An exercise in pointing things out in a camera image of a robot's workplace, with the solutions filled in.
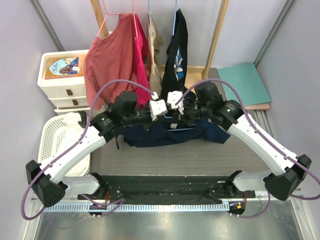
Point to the white cloth in basket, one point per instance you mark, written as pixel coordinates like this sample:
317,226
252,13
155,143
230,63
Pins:
77,120

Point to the wooden clothes rack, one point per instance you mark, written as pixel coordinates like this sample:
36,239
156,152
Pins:
194,73

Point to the blue wire hanger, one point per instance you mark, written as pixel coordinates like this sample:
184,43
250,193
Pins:
174,125

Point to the salmon red hanging shirt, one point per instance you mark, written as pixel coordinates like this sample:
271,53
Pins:
110,58

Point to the black printed hanging shirt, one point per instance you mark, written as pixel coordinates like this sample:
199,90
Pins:
175,71

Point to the magenta pink hanging shirt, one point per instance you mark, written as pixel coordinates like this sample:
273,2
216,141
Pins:
140,52

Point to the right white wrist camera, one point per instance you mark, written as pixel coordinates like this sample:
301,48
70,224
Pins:
175,101

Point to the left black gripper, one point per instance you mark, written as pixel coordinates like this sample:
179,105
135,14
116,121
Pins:
150,123

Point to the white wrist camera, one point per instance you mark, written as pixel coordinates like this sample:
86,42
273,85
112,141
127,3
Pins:
157,106
175,101

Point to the white drawer cabinet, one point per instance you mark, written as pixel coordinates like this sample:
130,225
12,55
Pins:
67,94

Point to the tan board under teal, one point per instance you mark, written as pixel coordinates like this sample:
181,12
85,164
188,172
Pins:
262,106

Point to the navy blue t shirt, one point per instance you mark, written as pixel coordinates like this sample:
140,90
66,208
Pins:
157,135

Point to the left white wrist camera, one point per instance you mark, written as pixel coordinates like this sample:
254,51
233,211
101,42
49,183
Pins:
157,106

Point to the white slotted cable duct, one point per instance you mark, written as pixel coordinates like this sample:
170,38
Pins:
136,208

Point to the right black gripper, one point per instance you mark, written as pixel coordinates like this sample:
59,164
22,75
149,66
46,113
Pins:
184,116

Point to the illustrated book on cabinet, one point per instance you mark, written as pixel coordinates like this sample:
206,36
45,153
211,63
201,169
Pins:
61,67

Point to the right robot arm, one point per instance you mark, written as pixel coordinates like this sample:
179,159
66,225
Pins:
286,170

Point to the beige hanging shirt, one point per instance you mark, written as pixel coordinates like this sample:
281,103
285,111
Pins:
153,65

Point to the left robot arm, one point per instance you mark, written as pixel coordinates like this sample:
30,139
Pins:
48,179

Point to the pink wire hanger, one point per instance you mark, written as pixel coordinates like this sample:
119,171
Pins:
103,30

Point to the white laundry basket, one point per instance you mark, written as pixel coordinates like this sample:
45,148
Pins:
56,137

